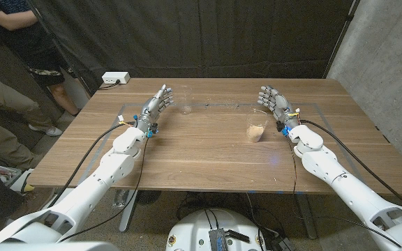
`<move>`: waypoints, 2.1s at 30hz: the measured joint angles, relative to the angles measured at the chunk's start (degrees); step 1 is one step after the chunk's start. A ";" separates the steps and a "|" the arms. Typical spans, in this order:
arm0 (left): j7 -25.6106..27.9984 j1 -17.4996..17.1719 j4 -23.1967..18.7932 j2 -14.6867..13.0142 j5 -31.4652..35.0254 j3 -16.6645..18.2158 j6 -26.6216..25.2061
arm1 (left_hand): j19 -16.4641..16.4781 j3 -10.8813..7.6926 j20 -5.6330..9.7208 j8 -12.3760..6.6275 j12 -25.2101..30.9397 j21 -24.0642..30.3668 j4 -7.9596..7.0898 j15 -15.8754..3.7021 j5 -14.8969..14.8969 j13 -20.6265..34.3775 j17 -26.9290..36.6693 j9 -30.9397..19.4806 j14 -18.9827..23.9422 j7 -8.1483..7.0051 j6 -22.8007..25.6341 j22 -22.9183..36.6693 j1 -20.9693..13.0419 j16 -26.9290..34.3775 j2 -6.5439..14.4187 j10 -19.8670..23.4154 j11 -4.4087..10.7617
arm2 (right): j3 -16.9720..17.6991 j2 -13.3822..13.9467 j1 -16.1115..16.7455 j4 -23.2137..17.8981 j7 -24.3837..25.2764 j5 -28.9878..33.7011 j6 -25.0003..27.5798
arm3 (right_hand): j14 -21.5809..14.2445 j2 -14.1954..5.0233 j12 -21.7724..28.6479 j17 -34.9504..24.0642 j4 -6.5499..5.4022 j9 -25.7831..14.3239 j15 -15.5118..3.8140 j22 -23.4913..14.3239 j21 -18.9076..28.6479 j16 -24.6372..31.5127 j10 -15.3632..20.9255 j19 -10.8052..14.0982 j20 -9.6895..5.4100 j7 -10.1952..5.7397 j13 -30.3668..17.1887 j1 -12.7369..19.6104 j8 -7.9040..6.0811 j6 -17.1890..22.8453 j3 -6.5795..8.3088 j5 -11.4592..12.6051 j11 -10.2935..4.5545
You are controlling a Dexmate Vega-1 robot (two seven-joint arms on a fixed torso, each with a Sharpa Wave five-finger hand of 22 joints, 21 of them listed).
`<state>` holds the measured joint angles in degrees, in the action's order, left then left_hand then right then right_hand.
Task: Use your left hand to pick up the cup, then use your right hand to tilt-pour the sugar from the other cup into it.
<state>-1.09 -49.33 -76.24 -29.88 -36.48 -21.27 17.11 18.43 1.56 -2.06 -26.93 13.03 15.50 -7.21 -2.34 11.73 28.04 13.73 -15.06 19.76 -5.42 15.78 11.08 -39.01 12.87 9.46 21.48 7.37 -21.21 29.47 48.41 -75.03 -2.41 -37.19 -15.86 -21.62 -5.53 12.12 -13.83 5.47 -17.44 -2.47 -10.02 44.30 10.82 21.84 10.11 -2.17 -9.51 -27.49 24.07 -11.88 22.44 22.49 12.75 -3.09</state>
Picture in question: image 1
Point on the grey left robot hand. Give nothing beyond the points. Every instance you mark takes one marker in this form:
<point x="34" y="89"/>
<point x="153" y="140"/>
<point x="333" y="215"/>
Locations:
<point x="152" y="109"/>

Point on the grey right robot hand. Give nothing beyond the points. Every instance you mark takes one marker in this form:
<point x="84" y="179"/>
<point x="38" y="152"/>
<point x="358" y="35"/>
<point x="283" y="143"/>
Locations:
<point x="281" y="106"/>

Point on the clear plastic cup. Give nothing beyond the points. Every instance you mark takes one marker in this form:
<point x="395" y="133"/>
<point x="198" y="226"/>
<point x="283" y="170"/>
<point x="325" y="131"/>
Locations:
<point x="185" y="111"/>

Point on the clear cup with sugar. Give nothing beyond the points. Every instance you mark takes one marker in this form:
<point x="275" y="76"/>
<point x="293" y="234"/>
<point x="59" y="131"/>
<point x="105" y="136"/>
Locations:
<point x="255" y="134"/>

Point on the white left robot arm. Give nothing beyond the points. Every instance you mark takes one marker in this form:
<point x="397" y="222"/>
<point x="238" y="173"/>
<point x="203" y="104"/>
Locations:
<point x="82" y="198"/>

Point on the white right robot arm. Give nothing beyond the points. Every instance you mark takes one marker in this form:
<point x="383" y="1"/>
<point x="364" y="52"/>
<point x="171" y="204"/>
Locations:
<point x="354" y="195"/>

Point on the white power strip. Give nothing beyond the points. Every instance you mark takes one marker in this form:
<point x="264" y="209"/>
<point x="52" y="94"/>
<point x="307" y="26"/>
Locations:
<point x="115" y="76"/>

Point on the black round slotted disc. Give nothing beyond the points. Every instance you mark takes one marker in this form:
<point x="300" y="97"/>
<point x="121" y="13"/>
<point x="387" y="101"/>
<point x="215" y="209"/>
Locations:
<point x="148" y="197"/>

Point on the black backdrop stand pole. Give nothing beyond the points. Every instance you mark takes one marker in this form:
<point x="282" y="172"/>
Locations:
<point x="57" y="45"/>
<point x="341" y="39"/>

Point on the black backdrop curtain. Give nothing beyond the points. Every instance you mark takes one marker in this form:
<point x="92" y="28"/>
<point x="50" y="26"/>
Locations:
<point x="204" y="35"/>

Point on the clear plastic bottle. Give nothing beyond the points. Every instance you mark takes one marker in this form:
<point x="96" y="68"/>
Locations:
<point x="120" y="198"/>

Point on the grey metal table leg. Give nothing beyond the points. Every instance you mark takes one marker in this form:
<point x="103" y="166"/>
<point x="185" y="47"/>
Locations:
<point x="307" y="219"/>
<point x="127" y="216"/>

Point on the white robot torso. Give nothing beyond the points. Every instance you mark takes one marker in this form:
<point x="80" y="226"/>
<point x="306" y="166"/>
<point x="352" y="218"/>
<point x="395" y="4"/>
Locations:
<point x="194" y="230"/>

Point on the black flat connector bar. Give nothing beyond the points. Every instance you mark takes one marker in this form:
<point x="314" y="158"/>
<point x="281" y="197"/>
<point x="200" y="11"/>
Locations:
<point x="237" y="236"/>

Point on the person in black shorts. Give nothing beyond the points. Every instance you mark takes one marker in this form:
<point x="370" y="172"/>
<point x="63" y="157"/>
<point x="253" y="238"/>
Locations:
<point x="30" y="42"/>

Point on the grey finned electronics box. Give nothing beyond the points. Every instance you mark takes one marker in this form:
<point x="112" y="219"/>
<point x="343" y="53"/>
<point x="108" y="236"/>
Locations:
<point x="218" y="240"/>

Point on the person in dark brown trousers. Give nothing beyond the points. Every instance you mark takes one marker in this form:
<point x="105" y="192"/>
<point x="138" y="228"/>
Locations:
<point x="2" y="66"/>

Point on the colourful patterned bag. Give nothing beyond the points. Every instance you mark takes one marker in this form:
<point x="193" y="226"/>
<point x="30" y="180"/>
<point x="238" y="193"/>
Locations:
<point x="5" y="172"/>

